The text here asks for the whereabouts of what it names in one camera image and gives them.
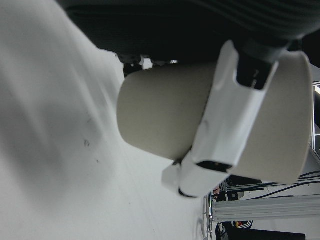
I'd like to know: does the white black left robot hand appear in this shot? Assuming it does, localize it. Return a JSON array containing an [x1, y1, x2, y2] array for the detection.
[[58, 0, 320, 199]]

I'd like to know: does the beige paper cup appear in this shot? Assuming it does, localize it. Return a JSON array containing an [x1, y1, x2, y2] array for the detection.
[[116, 51, 315, 185]]

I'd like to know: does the black flat panel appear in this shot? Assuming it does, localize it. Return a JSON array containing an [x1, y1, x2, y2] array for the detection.
[[221, 224, 306, 240]]

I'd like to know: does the aluminium frame beam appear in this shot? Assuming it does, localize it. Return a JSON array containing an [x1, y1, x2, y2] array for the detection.
[[211, 194, 320, 222]]

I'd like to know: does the thick black cable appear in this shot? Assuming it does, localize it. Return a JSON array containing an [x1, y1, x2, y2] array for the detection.
[[259, 171, 320, 196]]

